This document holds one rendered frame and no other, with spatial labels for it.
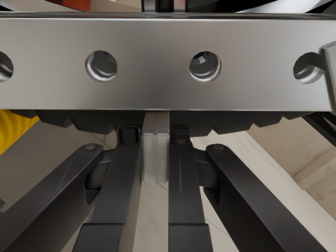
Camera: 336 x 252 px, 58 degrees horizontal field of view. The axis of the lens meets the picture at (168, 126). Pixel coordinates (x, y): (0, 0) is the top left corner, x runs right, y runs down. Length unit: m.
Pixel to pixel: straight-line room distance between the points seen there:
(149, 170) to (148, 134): 0.02
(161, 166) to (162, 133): 0.02
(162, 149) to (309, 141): 7.83
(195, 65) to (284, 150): 7.66
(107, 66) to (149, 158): 0.06
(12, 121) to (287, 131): 7.37
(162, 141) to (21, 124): 0.18
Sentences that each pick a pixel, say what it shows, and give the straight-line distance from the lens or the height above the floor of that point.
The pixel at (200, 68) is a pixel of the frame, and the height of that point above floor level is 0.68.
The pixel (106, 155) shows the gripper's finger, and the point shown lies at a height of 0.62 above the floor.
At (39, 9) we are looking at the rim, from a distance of 0.23.
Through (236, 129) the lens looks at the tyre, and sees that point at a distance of 0.24.
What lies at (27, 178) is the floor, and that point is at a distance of 1.09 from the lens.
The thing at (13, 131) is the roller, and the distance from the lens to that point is 0.29.
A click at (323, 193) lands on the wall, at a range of 9.22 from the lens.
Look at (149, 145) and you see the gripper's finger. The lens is 0.16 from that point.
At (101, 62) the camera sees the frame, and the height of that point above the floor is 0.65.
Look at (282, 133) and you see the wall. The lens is 7.53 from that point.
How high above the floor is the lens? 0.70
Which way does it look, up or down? 16 degrees down
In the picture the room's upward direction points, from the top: 48 degrees clockwise
